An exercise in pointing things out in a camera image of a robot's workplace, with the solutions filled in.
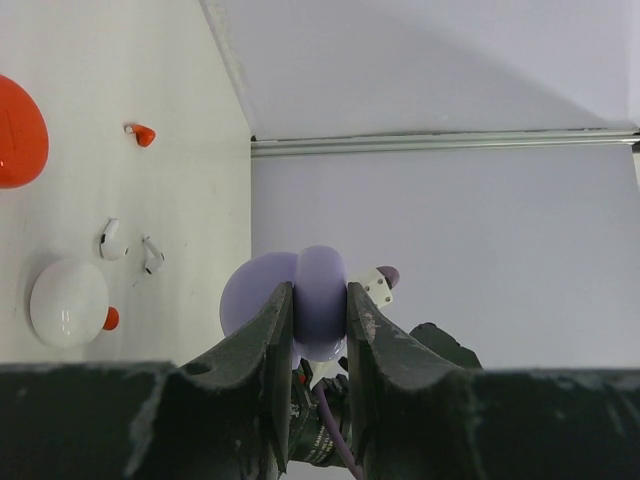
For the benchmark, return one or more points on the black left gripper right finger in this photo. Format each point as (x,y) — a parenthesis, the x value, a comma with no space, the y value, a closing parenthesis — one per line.
(416,415)

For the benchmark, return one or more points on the lavender round charging case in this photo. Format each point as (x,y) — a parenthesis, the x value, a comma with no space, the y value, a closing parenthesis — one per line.
(318,277)

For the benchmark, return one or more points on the white round charging case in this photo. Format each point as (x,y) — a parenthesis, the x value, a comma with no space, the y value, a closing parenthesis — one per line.
(69,303)

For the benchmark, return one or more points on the orange round charging case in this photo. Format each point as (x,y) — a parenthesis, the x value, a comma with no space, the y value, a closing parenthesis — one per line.
(24,137)

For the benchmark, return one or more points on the orange earbud far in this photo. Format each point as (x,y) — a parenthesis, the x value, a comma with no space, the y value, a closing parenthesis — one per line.
(144,135)

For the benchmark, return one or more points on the white earbud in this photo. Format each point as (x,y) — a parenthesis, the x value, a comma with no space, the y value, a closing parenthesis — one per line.
(110,246)
(155,258)

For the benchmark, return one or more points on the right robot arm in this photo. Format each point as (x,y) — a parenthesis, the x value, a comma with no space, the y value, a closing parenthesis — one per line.
(321,431)

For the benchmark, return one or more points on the aluminium frame rail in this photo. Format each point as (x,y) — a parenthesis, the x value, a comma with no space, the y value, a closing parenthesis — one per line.
(441,141)

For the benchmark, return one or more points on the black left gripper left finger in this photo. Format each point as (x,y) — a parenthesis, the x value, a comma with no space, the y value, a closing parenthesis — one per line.
(224,415)

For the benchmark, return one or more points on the orange earbud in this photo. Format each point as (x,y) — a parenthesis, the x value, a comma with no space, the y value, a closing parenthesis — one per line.
(144,135)
(112,319)

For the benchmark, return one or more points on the orange earbud near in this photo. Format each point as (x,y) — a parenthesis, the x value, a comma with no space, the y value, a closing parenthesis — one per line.
(112,319)

